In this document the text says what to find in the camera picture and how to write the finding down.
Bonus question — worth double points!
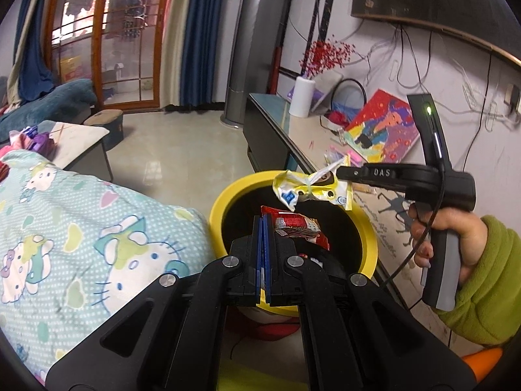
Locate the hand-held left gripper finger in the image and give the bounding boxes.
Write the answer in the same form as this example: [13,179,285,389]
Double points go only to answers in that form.
[44,214,265,391]
[264,213,478,391]

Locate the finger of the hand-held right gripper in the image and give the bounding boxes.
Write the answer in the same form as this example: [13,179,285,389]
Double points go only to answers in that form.
[336,163,408,191]

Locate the red foil wrapper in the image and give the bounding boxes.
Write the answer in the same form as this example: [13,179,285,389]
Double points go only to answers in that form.
[260,205,331,251]

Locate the yellow-rimmed black bin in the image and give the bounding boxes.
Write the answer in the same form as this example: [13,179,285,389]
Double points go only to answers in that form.
[208,169,379,340]

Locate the yellow white snack wrapper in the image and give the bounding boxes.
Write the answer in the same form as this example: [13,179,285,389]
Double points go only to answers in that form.
[272,161,354,212]

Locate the person's right forearm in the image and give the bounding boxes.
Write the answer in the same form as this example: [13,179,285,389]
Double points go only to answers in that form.
[431,216,521,347]

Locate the person's right hand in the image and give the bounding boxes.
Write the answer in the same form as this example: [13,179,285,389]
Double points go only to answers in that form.
[408,204,489,269]

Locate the colourful canvas painting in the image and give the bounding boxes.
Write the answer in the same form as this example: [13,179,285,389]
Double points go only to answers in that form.
[344,89,422,164]

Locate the white ribbed vase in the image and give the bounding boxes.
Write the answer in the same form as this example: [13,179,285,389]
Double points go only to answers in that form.
[288,76,316,118]

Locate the television stand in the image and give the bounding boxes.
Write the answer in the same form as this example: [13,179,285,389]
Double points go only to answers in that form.
[242,92,460,335]

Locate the black power adapter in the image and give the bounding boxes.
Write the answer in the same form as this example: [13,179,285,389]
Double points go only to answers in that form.
[505,83,521,115]

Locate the person's green clothing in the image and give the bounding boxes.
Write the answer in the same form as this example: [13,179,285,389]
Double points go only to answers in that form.
[218,364,310,391]

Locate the red berry branches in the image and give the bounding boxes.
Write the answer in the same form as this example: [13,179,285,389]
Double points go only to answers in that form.
[299,40,353,80]

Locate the orange plastic object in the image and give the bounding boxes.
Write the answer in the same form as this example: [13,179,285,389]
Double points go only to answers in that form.
[462,347,505,371]

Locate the grey tower air conditioner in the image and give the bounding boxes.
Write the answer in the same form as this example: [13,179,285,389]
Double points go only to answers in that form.
[220,0,294,129]

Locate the cartoon cat printed blanket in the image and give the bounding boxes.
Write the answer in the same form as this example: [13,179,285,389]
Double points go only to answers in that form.
[0,149,216,384]

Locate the blue curtain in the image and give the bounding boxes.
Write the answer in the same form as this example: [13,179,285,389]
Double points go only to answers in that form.
[6,0,58,104]
[161,0,229,110]

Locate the white-top coffee table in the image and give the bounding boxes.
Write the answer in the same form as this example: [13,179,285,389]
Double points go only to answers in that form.
[41,120,115,182]

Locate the purple shiny wrapping pile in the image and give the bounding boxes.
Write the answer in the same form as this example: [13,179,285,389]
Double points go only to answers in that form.
[10,126,55,159]

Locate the blue heart-print sofa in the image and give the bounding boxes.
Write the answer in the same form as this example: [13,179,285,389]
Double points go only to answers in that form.
[0,77,98,135]

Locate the wooden glass sliding door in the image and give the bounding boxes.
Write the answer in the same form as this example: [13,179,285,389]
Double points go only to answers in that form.
[43,0,176,112]

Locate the red yellow carton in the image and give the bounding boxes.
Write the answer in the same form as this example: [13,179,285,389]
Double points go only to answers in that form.
[60,55,84,82]

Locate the hanging sock drying rack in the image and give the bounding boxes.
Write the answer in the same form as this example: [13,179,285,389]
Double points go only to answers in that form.
[122,6,145,33]

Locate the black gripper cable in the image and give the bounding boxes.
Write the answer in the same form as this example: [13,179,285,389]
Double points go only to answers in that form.
[378,159,446,312]

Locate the black hanging cable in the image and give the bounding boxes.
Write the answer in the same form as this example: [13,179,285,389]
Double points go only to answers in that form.
[460,45,495,172]

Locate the black wire hoop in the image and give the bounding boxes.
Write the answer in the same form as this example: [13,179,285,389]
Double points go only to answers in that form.
[330,78,368,115]

